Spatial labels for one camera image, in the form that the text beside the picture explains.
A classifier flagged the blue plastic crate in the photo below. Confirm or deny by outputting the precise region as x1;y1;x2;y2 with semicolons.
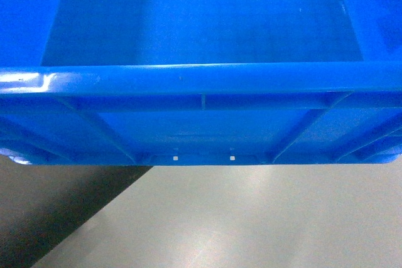
1;0;401;166

